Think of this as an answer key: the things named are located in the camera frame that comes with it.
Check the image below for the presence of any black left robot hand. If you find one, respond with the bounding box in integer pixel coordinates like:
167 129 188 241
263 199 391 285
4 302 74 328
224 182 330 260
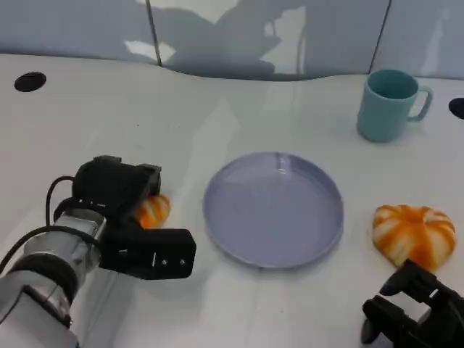
71 155 162 228

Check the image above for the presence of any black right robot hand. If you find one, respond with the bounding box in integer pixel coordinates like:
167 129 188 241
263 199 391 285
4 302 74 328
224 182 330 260
361 259 464 348

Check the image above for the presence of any orange and white bread roll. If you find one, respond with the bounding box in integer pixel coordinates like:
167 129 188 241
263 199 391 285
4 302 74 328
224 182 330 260
373 204 457 272
136 194 171 229

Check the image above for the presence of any grey partition panel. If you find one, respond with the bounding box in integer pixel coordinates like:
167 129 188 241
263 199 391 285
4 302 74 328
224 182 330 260
146 0 392 83
0 0 160 67
369 0 464 80

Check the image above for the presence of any lilac plate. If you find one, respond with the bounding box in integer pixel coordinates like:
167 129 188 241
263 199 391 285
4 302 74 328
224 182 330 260
202 151 344 269

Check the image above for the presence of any pale green mug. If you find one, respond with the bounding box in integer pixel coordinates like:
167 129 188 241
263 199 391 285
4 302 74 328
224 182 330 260
356 69 434 143

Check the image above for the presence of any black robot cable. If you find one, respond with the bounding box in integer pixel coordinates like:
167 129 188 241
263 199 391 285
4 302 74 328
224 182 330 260
0 225 101 276
46 175 78 228

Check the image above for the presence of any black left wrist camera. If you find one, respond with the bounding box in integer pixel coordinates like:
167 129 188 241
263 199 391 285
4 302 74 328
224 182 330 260
98 217 197 281

